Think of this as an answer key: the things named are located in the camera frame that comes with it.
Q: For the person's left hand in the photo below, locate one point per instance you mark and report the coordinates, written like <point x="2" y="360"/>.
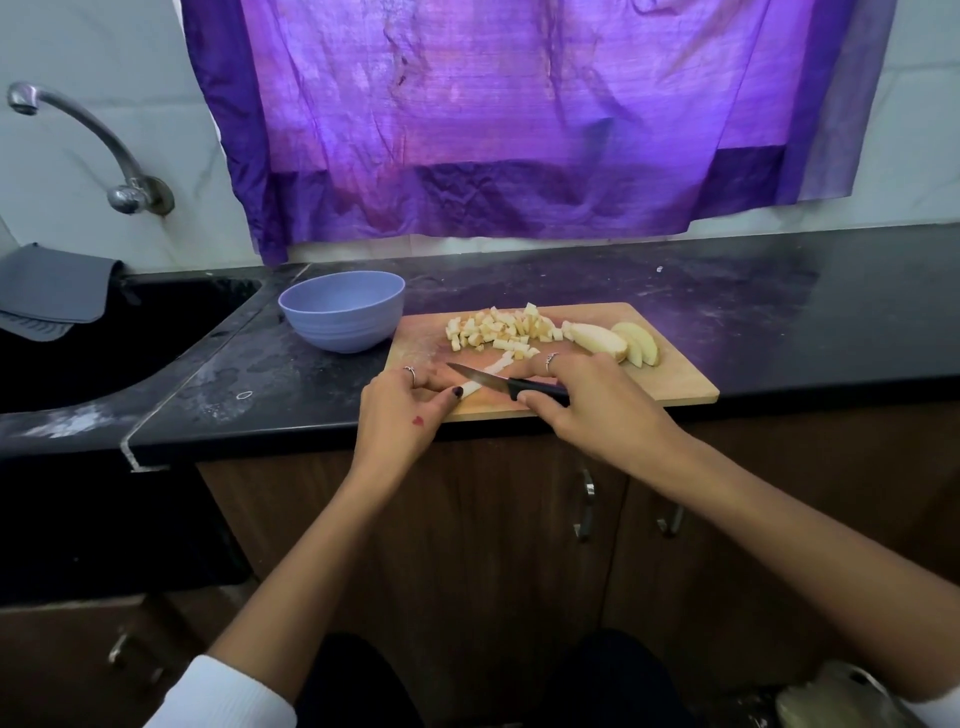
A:
<point x="393" y="428"/>

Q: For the person's right hand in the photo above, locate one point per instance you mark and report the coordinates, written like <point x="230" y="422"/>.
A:
<point x="608" y="413"/>

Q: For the potato slice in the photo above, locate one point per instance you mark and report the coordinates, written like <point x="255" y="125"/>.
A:
<point x="639" y="342"/>
<point x="596" y="339"/>

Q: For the tan potato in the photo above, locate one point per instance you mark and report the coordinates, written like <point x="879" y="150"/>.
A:
<point x="483" y="374"/>

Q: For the blue bowl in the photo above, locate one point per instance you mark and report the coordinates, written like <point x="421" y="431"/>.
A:
<point x="341" y="311"/>

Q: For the pile of diced potato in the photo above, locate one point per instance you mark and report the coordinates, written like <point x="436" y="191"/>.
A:
<point x="503" y="327"/>

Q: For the person's left forearm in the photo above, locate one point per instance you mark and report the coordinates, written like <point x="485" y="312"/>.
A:
<point x="300" y="585"/>

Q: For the person's dark trousers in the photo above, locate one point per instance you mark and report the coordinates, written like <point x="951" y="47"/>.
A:
<point x="600" y="690"/>

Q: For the wooden cutting board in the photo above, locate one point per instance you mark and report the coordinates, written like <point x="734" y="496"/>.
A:
<point x="675" y="368"/>

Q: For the dark sink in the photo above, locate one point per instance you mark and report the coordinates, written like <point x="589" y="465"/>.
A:
<point x="113" y="345"/>

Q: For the purple cloth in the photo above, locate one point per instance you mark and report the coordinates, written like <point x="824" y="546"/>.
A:
<point x="540" y="105"/>

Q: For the metal faucet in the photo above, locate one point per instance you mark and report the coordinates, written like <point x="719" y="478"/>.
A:
<point x="143" y="195"/>

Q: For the grey cloth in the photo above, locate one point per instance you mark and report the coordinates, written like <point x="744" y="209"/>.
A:
<point x="53" y="288"/>

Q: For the red and white plastic bag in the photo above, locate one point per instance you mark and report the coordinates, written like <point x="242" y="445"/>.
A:
<point x="848" y="698"/>

